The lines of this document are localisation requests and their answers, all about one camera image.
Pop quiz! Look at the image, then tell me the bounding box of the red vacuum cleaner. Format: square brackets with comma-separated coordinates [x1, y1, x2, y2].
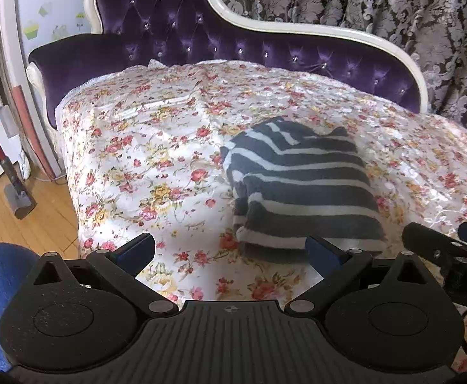
[0, 144, 36, 220]

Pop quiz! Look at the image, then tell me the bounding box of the grey white striped sweater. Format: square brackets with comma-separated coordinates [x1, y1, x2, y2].
[220, 117, 385, 252]

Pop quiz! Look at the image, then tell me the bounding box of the purple tufted chaise sofa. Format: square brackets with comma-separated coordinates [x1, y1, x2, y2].
[26, 0, 429, 130]

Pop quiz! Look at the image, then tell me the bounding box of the white cabinet with stickers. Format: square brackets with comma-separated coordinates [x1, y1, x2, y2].
[0, 0, 91, 182]

